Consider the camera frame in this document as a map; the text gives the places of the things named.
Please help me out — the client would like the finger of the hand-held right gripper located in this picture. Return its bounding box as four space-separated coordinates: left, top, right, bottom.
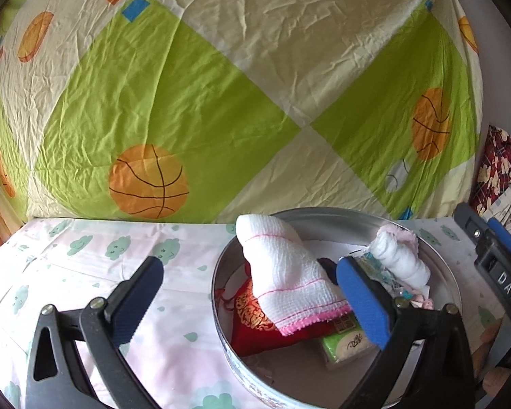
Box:
487 216 511 258
453 201 492 250

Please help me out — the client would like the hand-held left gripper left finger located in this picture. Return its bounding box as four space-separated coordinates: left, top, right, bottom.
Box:
25 256 166 409

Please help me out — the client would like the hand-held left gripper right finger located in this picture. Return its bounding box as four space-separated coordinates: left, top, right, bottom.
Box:
336 256 478 409

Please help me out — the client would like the printed plastic packet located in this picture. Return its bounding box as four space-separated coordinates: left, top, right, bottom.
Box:
358 251 409 301

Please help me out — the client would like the green tissue packet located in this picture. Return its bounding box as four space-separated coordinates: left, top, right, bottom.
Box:
321 315 382 371

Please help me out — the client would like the white gauze cloth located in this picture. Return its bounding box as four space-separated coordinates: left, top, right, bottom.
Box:
368 227 432 288

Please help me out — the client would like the pink satin pouch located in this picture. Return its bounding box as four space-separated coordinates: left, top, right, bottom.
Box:
409 292 435 309

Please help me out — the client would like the white gauze towel pink edge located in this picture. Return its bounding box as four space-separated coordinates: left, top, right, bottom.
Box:
235 214 353 336

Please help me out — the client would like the round metal cookie tin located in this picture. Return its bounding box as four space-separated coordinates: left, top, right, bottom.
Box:
211 207 463 409

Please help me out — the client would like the red gold drawstring pouch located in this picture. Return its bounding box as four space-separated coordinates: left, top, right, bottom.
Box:
215 264 337 356

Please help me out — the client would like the red floral cloth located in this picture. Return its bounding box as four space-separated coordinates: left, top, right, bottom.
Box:
468 125 511 218

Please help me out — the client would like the cloud print tablecloth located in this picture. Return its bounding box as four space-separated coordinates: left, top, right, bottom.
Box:
0 215 511 409

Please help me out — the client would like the basketball print hanging sheet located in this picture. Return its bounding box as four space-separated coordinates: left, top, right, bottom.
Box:
0 0 484 224

